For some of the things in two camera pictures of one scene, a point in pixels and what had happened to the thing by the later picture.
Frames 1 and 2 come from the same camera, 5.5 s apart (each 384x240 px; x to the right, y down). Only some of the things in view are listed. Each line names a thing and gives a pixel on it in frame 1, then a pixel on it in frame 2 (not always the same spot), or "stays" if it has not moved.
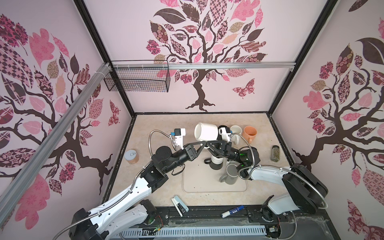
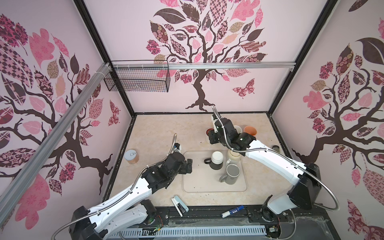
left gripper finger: [203, 142] → [189, 163]
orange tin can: [132, 156] stays
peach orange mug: [249, 133] stays
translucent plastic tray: [199, 176] stays
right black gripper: [228, 152] → [211, 134]
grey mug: [232, 176] stays
